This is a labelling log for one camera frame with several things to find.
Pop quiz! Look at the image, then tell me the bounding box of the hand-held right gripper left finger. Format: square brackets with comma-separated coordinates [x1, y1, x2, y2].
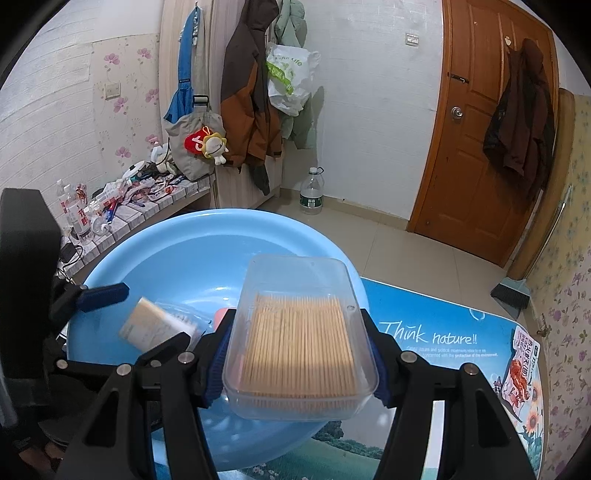
[54, 318, 232, 480]

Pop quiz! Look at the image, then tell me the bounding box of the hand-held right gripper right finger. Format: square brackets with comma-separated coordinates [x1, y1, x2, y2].
[360, 308, 539, 480]

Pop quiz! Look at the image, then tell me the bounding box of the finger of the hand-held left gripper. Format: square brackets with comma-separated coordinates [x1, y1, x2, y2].
[54, 318, 232, 480]
[44, 331, 192, 384]

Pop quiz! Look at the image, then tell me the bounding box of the yellow white tissue pack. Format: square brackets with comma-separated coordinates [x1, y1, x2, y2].
[119, 296, 199, 354]

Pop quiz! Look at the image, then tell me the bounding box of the clear bag of cotton swabs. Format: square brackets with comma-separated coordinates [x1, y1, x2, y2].
[154, 300, 218, 334]

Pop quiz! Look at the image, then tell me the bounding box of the light blue plastic basin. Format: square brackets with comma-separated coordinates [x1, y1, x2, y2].
[67, 209, 370, 472]

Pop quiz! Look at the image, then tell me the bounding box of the clear toothpick box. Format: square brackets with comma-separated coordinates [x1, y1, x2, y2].
[222, 254, 379, 422]

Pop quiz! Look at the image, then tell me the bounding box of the grey shoulder bag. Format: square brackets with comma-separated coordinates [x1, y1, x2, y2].
[166, 95, 225, 182]

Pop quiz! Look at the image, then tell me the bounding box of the black power adapter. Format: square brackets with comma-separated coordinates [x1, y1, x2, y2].
[59, 242, 85, 267]

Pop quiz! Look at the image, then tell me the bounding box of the red label water bottle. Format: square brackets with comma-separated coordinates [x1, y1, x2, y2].
[67, 191, 94, 243]
[55, 180, 77, 222]

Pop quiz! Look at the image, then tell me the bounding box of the pile of packets and bottles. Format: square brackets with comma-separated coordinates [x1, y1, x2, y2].
[90, 143, 185, 232]

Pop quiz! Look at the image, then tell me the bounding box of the red printed snack packet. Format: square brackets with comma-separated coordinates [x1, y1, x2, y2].
[496, 325, 543, 423]

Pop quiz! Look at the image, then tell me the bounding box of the broom with dustpan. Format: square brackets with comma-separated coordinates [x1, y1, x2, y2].
[489, 185, 573, 319]

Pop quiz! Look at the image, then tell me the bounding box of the large clear water jug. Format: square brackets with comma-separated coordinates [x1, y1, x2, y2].
[300, 167, 326, 215]

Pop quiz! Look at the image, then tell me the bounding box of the red plush charm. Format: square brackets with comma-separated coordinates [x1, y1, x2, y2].
[184, 127, 211, 158]

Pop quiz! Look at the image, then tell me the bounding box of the white yellow plush toy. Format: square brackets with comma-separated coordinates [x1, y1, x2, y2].
[201, 129, 229, 166]

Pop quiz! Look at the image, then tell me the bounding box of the brown wooden door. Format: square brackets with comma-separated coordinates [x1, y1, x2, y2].
[406, 0, 561, 268]

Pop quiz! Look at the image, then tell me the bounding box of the brown orange hanging jacket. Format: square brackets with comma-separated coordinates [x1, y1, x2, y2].
[221, 0, 283, 195]

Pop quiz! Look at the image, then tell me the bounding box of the white green plastic bag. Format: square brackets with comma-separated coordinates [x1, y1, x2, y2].
[265, 44, 321, 116]

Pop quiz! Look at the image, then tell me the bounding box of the dark brown jacket on door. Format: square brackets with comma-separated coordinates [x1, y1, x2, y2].
[483, 39, 557, 190]

